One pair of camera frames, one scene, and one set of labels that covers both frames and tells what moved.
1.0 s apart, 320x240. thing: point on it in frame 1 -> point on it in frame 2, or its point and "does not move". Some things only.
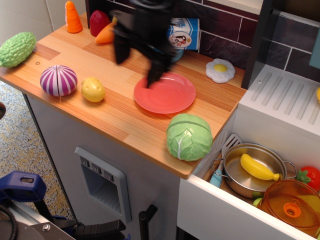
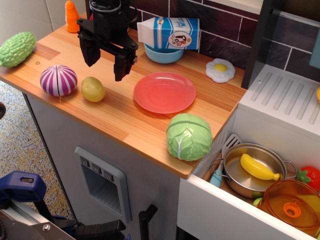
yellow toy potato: x=92 y=89 does not move
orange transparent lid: x=293 y=202 does not move
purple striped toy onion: x=58 y=80 does not move
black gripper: x=148 y=29 -> x=109 y=31
